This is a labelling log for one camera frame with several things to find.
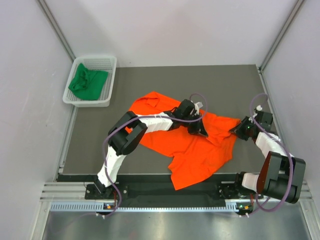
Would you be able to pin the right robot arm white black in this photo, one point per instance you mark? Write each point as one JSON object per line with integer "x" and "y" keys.
{"x": 279, "y": 171}

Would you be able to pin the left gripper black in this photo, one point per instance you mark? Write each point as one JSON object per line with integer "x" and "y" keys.
{"x": 198, "y": 128}

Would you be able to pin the aluminium frame post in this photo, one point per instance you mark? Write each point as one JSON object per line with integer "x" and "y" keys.
{"x": 282, "y": 33}
{"x": 56, "y": 28}

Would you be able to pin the white slotted cable duct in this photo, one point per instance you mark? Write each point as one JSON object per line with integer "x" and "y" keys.
{"x": 107, "y": 207}

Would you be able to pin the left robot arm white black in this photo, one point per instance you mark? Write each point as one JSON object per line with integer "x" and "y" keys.
{"x": 127, "y": 133}

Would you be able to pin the white plastic basket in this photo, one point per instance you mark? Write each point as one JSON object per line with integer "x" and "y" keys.
{"x": 93, "y": 62}

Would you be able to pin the orange t shirt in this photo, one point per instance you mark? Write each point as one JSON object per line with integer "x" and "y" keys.
{"x": 194, "y": 157}

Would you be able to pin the aluminium front rail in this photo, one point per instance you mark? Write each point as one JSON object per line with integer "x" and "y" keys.
{"x": 63, "y": 191}

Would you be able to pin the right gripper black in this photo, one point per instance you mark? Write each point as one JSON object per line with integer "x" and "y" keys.
{"x": 238, "y": 129}

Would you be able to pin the green t shirt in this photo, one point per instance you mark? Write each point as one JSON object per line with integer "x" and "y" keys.
{"x": 88, "y": 84}

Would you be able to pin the aluminium frame post left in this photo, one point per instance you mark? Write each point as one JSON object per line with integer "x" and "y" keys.
{"x": 56, "y": 28}

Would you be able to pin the aluminium frame post right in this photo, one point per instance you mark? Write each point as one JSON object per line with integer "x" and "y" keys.
{"x": 282, "y": 33}

